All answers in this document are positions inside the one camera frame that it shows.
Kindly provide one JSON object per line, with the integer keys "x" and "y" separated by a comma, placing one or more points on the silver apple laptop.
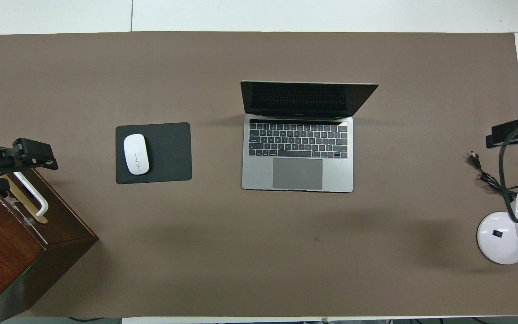
{"x": 297, "y": 173}

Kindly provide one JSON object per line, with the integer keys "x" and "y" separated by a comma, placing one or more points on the dark wooden box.
{"x": 7, "y": 252}

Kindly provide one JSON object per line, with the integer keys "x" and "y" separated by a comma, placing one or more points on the white desk lamp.
{"x": 497, "y": 234}

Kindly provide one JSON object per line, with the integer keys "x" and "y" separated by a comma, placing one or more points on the white computer mouse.
{"x": 136, "y": 154}

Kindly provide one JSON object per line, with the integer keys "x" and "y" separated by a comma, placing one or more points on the black mouse pad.
{"x": 169, "y": 153}

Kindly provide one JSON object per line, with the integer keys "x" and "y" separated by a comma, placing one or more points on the brown table mat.
{"x": 259, "y": 252}

